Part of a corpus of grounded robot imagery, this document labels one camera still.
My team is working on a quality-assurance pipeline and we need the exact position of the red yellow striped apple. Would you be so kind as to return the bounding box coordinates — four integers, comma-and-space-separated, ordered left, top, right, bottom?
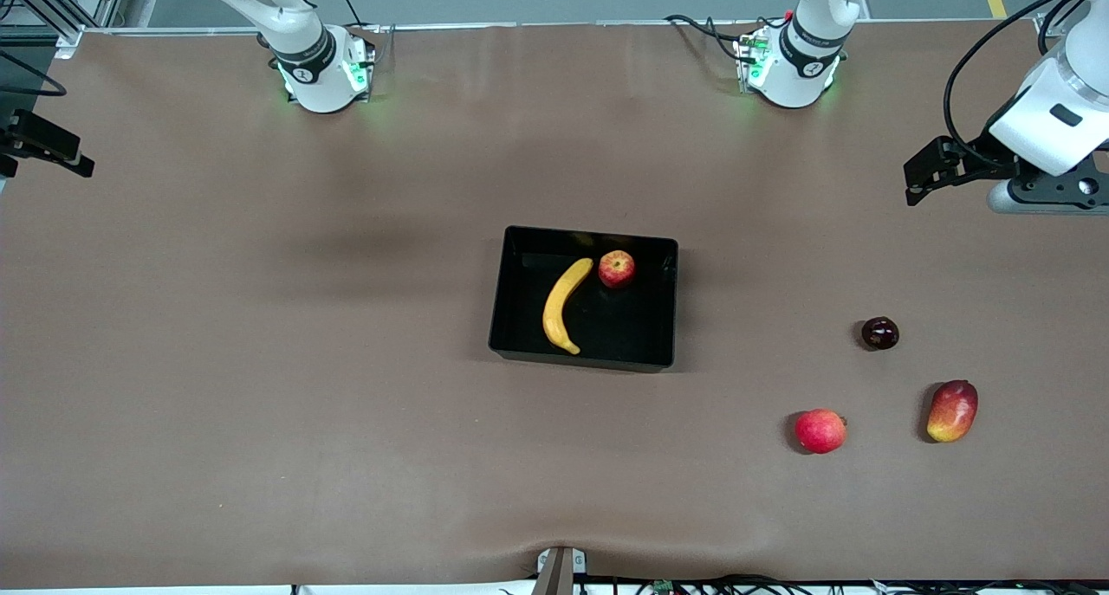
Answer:
598, 249, 636, 289

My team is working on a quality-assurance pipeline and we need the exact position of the black plastic box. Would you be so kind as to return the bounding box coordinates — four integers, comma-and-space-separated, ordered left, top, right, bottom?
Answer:
488, 225, 679, 373

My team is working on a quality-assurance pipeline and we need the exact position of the yellow banana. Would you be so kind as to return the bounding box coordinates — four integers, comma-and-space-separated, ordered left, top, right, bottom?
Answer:
542, 257, 595, 355

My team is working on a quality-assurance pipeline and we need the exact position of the dark purple plum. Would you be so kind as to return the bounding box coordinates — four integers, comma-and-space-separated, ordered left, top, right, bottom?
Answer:
861, 316, 900, 352

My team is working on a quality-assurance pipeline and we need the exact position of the red yellow mango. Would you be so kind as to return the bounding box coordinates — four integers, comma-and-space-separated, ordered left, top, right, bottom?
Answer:
926, 379, 979, 443

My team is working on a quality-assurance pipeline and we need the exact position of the plain red round fruit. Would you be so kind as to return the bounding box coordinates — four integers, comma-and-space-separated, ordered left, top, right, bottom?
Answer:
794, 408, 847, 455

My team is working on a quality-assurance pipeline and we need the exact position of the brown table mat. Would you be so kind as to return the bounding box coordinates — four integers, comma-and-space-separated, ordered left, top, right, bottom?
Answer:
0, 19, 1109, 589

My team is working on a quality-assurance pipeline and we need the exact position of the metal table edge clamp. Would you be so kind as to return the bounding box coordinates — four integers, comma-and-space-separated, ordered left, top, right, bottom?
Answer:
536, 546, 587, 595

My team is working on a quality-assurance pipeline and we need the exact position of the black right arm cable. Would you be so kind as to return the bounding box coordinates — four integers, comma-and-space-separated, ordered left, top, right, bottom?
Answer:
0, 49, 68, 99

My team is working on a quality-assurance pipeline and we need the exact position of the aluminium frame corner rail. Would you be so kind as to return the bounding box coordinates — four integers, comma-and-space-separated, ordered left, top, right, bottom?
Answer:
1035, 0, 1084, 38

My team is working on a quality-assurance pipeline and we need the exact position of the aluminium frame with diagonal strut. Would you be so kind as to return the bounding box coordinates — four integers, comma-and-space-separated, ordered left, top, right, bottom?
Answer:
0, 0, 131, 59

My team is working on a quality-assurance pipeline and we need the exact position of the black arm base cable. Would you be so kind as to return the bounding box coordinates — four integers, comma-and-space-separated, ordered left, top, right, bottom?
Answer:
665, 13, 763, 63
325, 0, 382, 37

